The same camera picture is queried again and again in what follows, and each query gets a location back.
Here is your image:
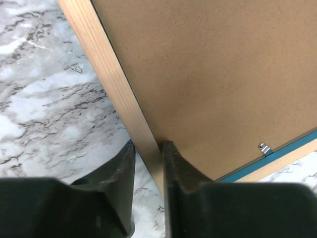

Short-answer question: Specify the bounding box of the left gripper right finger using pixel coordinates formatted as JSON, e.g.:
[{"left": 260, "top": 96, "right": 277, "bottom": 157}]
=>
[{"left": 162, "top": 141, "right": 317, "bottom": 238}]

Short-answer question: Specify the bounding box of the blue picture frame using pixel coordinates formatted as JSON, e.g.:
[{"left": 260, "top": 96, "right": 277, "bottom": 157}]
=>
[{"left": 59, "top": 0, "right": 317, "bottom": 191}]

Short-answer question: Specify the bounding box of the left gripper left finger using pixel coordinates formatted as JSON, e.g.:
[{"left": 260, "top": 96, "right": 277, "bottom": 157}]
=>
[{"left": 0, "top": 141, "right": 136, "bottom": 238}]

